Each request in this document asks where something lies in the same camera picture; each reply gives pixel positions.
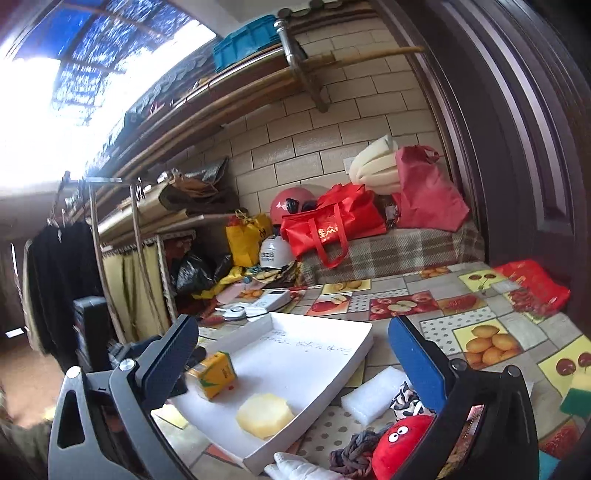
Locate grey purple knitted rope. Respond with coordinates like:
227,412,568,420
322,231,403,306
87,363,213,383
329,429,386,478

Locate red plastic bag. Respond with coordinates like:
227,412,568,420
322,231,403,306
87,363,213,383
492,260,571,319

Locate red gift bag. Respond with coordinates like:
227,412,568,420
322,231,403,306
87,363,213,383
281,184,387,271

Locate yellow shopping bag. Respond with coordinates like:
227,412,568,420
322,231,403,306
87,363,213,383
225,210,273,267

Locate dark brown door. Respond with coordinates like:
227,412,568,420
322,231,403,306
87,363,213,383
369,0,591,296

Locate wooden pole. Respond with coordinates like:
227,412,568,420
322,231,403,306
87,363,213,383
295,45,426,75

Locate white foam roll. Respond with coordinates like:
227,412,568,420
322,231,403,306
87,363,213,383
348,135,402,197

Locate white foam block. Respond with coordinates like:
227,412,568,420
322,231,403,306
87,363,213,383
341,367,409,424

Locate black white patterned scrunchie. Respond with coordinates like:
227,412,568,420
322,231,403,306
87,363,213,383
389,382,437,418

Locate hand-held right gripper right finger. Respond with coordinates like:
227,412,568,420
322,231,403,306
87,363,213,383
387,315,541,480

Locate pink pouch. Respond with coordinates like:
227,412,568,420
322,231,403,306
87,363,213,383
216,283,260,306

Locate red nonwoven bag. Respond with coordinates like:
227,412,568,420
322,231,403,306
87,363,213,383
392,145,471,232

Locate metal shelf bracket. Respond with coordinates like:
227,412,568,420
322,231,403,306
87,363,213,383
274,18,329,114

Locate yellow tissue pack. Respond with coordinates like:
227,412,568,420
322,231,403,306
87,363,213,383
187,351,238,401

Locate red plush toy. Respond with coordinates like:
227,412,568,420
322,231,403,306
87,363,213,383
372,414,437,480

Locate black plastic bag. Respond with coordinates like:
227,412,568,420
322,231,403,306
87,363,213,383
172,253,232,296

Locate white helmet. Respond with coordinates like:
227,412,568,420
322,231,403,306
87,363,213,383
259,234,296,270

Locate black hanging clothes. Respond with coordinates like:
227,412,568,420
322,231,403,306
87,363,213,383
25,222,105,370

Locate green scouring sponge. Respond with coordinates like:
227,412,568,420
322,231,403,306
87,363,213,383
560,387,591,418

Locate yellow curtain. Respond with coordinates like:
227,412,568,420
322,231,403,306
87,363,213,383
102,240,171,342

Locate fruit print tablecloth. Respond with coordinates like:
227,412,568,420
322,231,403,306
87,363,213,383
152,261,591,480

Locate teal packet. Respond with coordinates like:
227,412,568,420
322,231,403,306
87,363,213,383
538,450,561,480

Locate white shallow cardboard box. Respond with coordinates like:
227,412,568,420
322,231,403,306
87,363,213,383
171,311,375,475

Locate yellow sponge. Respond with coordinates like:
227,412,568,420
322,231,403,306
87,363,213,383
235,392,295,440

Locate white power bank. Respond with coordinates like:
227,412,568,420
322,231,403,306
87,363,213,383
254,288,291,311

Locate blue plastic crate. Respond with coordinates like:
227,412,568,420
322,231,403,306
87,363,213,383
212,14,287,72

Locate plaid blanket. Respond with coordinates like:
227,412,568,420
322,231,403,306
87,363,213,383
300,222,485,286

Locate pink helmet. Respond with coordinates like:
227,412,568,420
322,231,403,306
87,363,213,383
270,185,331,226

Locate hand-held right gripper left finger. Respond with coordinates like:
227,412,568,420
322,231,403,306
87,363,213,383
47,314,200,480

